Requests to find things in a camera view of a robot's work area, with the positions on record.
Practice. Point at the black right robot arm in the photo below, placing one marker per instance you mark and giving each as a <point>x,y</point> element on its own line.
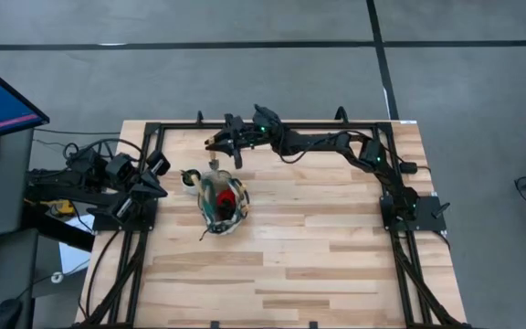
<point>318,141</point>

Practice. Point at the cream green canvas tool bag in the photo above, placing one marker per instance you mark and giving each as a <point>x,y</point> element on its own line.
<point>219,227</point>

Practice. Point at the white pot with green plant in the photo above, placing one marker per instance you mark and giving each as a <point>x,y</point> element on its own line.
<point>189,183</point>

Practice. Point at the black computer desk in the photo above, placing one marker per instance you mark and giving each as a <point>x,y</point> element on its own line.
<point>5,279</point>

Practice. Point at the red black gardening glove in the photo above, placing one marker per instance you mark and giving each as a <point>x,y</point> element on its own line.
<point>226,198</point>

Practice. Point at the white paper sheet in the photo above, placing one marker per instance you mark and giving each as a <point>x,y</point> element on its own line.
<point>73,260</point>

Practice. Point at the black aluminium table frame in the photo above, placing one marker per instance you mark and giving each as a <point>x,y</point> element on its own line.
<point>313,124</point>

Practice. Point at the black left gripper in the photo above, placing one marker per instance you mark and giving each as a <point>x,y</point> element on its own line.
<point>123,208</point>

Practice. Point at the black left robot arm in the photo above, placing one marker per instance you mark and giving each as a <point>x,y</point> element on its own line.
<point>53,183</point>

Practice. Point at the white tape roll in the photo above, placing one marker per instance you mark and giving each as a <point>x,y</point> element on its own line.
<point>57,278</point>

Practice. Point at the black computer mouse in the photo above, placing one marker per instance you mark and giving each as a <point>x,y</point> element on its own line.
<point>3,315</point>

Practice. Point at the yellow hand tool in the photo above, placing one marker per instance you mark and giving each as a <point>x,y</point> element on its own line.
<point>64,208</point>

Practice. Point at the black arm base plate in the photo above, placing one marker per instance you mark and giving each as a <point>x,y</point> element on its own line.
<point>427,224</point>
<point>146,224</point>

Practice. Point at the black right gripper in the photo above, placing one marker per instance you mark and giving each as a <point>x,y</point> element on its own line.
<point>245,139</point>

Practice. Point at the black frame foot bracket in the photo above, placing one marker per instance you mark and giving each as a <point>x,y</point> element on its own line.
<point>215,325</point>
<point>199,118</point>
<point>341,114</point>
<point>313,325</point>

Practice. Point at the black power adapter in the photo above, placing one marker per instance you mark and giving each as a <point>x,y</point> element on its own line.
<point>408,167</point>

